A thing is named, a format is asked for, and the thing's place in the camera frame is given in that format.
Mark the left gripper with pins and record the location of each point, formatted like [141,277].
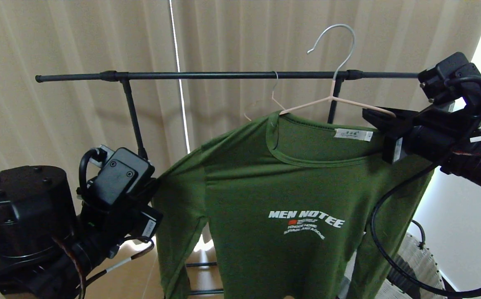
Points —
[128,226]

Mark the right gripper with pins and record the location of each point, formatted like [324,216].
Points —
[427,137]

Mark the green long-sleeved shirt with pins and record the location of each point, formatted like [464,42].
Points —
[244,187]

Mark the pink clothes hanger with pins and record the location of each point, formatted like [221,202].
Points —
[274,96]
[306,105]

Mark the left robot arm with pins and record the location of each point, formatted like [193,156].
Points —
[20,207]

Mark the white laundry basket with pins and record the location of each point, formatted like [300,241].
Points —
[423,265]

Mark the black clothes rack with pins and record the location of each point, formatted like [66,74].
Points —
[203,75]

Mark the beige curtain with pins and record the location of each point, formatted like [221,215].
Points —
[78,41]

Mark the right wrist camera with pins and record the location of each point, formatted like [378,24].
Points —
[443,77]

